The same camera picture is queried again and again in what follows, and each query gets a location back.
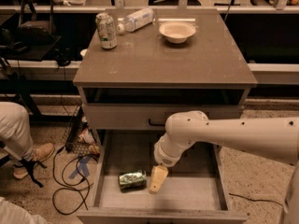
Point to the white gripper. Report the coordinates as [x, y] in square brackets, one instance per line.
[163, 157]

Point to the green can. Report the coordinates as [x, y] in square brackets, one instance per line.
[131, 180]

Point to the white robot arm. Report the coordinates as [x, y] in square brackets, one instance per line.
[276, 139]

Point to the open grey drawer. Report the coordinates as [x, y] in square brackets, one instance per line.
[193, 192]

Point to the grey drawer cabinet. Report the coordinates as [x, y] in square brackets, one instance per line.
[146, 69]

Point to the upright white soda can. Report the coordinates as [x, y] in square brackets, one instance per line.
[106, 30]

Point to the tan shoe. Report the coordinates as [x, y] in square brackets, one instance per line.
[37, 154]

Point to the white paper bowl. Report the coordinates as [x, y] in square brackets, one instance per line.
[177, 32]

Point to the person leg beige trousers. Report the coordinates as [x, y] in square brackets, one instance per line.
[15, 129]

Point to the clear plastic water bottle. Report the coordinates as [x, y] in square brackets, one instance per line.
[136, 20]

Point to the black bag on shelf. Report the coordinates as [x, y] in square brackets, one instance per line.
[35, 32]

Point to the closed drawer with black handle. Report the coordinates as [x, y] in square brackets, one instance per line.
[148, 117]

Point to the wire basket with items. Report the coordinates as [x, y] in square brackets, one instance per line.
[78, 137]

